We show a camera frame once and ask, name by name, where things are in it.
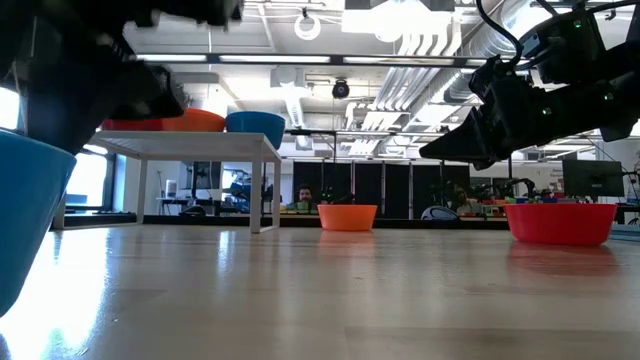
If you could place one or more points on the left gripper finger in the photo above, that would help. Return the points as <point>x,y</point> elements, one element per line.
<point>145,87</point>
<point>145,113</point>

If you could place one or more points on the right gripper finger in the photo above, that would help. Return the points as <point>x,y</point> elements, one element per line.
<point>462,137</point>
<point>475,157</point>

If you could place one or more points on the red plastic mini bowl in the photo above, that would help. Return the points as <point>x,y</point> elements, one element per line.
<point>560,225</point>
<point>135,126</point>

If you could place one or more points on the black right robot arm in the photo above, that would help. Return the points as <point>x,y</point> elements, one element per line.
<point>590,112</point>

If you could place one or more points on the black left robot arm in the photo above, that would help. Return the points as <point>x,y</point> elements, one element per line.
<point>50,20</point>

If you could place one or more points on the person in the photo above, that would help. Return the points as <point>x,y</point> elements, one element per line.
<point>304,195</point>
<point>467,205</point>

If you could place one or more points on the white perforated metal riser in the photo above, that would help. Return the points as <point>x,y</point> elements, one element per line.
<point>200,145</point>

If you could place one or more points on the white and blue ball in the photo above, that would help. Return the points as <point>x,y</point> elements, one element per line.
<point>440,214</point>

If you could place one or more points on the black partition panels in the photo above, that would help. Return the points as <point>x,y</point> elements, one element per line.
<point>395,185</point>

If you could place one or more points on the large black monitor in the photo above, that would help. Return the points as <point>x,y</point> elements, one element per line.
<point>592,177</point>

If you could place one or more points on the long ceiling light strip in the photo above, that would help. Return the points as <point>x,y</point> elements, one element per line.
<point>275,58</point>

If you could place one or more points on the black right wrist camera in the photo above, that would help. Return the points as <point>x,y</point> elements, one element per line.
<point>570,50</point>

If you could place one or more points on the black ceiling camera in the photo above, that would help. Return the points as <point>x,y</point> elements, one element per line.
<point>340,89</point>

